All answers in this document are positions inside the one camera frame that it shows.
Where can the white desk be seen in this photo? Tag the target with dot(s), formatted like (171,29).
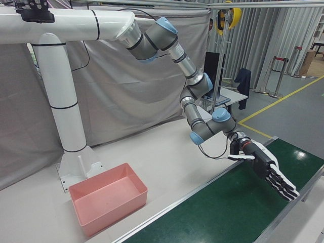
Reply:
(235,97)

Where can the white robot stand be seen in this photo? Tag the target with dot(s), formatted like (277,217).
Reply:
(63,88)

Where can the dark blue jacket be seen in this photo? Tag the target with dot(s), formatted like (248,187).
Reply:
(244,81)

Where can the cardboard box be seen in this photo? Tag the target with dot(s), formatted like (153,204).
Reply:
(308,63)

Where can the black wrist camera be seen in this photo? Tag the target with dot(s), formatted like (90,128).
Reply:
(234,147)

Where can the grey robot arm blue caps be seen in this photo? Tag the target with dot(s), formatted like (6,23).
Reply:
(159,38)

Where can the black overhead camera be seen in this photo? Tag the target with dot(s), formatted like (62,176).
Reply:
(34,11)

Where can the chrome stanchion post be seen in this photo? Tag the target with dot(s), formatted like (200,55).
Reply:
(296,60)
(267,76)
(279,76)

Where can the grey fabric curtain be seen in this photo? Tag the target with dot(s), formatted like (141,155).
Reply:
(126,96)

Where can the pink plastic basket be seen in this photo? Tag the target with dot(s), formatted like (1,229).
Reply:
(101,202)

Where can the person with dark hair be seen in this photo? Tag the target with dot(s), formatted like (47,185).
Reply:
(210,24)

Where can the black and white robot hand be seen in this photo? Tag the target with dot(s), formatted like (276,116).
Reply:
(265,160)

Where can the dark wooden table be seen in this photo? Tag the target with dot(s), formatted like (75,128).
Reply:
(317,45)

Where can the grey laptop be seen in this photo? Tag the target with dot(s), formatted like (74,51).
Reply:
(222,100)

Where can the green conveyor belt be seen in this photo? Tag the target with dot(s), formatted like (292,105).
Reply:
(227,207)

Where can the black computer monitor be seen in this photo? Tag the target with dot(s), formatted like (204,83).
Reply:
(211,68)

